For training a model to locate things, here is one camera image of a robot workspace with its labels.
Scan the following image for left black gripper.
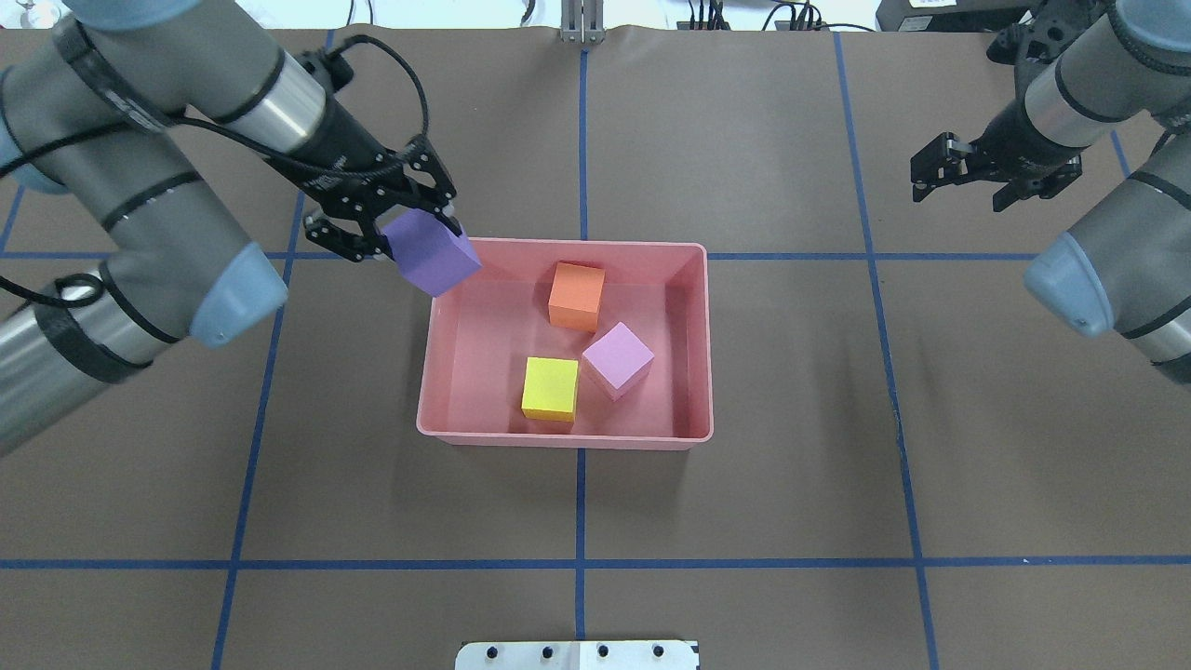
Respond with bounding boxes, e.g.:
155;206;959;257
288;102;463;262

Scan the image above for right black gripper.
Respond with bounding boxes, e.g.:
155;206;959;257
910;102;1085;213

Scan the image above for purple foam block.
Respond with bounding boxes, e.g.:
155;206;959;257
381;209;482;298

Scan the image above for orange foam block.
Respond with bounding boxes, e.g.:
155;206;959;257
547;262;607;332

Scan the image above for yellow foam block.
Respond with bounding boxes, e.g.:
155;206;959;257
520;356;580;422

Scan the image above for pink foam block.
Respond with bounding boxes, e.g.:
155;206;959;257
580;323;655;400

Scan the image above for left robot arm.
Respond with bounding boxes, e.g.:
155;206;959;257
4;1;470;453

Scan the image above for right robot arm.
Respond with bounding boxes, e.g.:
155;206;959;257
909;1;1190;387

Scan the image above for pink plastic bin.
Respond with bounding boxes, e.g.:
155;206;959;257
416;237;715;450

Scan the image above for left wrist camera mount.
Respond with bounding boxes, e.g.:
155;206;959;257
295;49;355;95

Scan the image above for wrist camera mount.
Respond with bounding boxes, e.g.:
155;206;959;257
295;49;355;95
985;1;1110;65

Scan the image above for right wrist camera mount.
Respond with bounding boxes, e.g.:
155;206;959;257
985;1;1110;65

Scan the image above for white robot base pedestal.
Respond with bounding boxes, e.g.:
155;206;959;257
454;639;701;669

